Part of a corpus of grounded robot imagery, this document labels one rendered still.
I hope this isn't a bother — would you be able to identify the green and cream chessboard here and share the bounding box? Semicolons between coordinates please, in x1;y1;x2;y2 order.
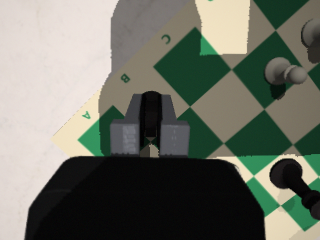
50;0;320;240

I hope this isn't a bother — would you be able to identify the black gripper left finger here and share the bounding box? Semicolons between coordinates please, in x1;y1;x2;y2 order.
110;94;146;157

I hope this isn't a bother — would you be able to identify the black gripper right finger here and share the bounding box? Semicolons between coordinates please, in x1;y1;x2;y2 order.
157;94;190;158

